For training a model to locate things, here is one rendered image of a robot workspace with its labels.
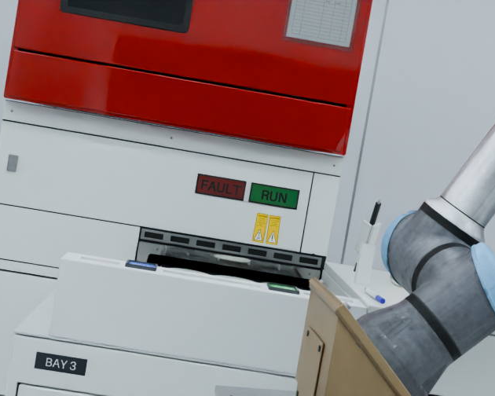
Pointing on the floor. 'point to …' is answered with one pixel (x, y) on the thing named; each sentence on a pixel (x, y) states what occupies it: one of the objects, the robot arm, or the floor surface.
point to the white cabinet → (119, 372)
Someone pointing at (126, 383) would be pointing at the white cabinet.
